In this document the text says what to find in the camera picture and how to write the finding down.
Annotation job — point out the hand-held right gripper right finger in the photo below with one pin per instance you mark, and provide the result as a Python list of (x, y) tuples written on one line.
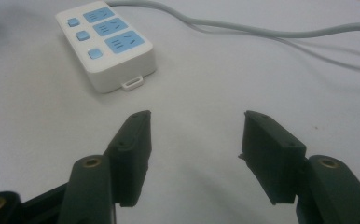
[(271, 155)]

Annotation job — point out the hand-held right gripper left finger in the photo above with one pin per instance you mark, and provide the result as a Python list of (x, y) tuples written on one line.
[(131, 155)]

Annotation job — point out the white and blue power strip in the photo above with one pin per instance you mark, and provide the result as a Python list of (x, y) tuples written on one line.
[(106, 43)]

